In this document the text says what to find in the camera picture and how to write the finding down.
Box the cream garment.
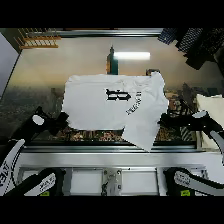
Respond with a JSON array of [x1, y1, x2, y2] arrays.
[[195, 93, 224, 150]]

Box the blue checked garment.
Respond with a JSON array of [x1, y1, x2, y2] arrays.
[[157, 27, 180, 45]]

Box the heap of clothes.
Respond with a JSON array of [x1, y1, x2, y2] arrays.
[[175, 27, 224, 71]]

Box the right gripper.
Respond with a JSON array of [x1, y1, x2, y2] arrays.
[[158, 112, 186, 132]]

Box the silver frame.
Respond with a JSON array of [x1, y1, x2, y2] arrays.
[[14, 28, 224, 197]]

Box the brown clothes hanger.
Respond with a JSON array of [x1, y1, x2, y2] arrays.
[[18, 28, 63, 42], [13, 35, 60, 51]]

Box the white T-shirt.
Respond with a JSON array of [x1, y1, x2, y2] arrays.
[[61, 71, 170, 153]]

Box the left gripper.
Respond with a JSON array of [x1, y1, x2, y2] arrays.
[[49, 111, 71, 136]]

